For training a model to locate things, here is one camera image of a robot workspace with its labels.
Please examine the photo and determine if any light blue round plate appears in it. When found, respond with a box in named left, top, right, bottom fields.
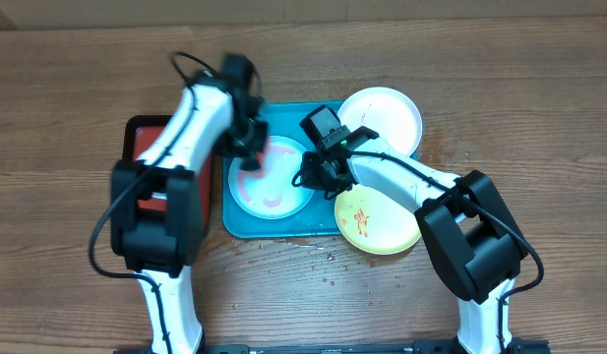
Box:
left=227, top=136, right=313, bottom=219

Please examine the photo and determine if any yellow-green round plate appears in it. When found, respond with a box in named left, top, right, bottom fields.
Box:
left=334, top=185, right=421, bottom=255

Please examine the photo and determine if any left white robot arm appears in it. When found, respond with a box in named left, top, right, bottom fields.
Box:
left=99, top=54, right=269, bottom=353

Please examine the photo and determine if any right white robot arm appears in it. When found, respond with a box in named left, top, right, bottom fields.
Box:
left=292, top=138, right=537, bottom=353

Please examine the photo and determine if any teal plastic tray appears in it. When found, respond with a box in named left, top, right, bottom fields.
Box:
left=222, top=102, right=339, bottom=240

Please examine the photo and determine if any black tray with red sponge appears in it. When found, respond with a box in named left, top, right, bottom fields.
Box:
left=122, top=115, right=212, bottom=234

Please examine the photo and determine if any white round plate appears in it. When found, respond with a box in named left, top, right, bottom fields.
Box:
left=337, top=87, right=422, bottom=155

